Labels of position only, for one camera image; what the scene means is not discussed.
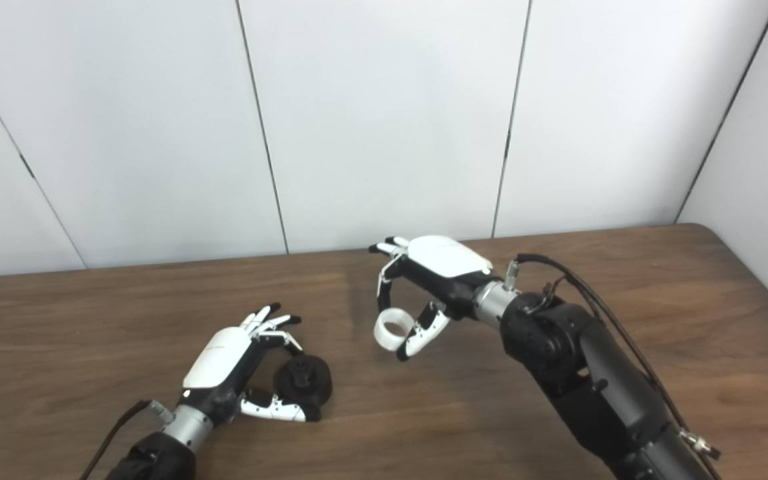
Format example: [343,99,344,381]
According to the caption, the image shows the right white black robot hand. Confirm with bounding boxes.
[369,235,521,363]

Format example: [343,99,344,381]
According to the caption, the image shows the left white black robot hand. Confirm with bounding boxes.
[163,302,323,449]

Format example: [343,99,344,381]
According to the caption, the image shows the round black stepped part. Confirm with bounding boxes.
[273,354,333,407]

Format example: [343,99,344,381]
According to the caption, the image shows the white plastic ring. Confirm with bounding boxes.
[374,309,415,352]

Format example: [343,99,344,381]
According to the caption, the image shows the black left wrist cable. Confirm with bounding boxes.
[77,400,175,480]

